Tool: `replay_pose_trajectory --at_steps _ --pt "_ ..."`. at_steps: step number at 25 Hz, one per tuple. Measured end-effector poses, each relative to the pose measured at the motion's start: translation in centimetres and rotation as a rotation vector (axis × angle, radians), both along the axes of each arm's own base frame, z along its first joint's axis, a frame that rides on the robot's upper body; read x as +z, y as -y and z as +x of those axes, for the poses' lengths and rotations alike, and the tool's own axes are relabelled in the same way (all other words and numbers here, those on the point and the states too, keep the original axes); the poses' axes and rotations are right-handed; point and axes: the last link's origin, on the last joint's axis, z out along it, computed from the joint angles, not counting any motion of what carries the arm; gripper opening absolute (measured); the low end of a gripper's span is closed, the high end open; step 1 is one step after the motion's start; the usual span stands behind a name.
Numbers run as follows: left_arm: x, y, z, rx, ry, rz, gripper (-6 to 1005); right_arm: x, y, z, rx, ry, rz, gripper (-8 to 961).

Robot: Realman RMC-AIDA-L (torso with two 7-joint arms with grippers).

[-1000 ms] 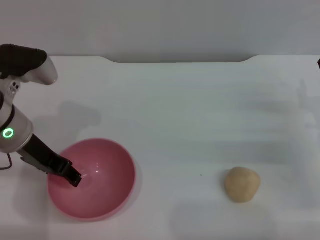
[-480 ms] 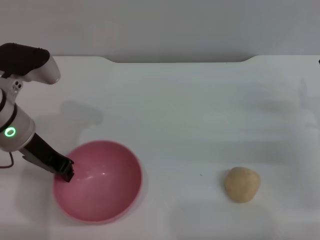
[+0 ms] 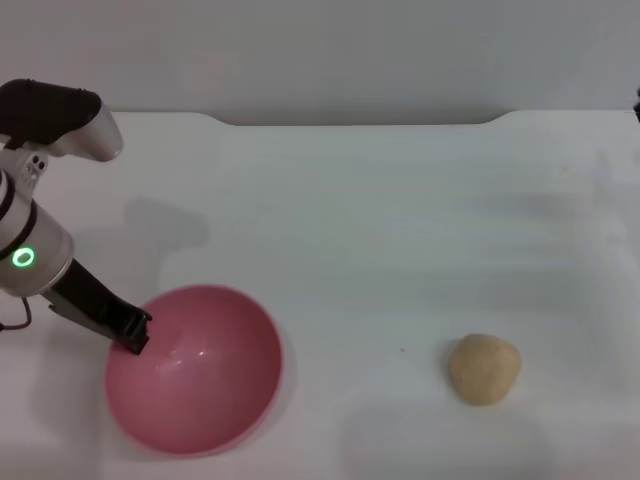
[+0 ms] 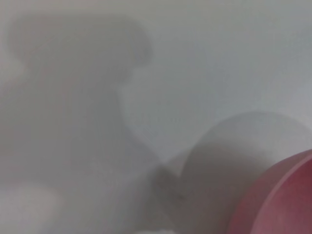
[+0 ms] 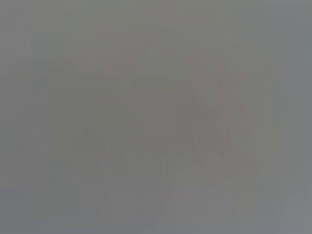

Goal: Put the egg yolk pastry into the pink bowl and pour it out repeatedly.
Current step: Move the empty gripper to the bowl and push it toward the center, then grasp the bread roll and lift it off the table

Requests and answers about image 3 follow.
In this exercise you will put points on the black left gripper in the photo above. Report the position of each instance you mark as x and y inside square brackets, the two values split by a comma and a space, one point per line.
[90, 300]

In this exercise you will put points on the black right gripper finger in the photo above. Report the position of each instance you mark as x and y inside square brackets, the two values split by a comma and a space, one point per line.
[638, 107]

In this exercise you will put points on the pink plastic bowl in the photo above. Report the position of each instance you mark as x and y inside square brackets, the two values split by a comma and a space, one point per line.
[200, 390]

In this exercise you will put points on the beige egg yolk pastry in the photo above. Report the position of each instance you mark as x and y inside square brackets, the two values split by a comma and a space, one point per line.
[484, 371]

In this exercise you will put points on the left wrist camera housing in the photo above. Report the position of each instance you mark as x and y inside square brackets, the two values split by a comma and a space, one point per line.
[60, 117]

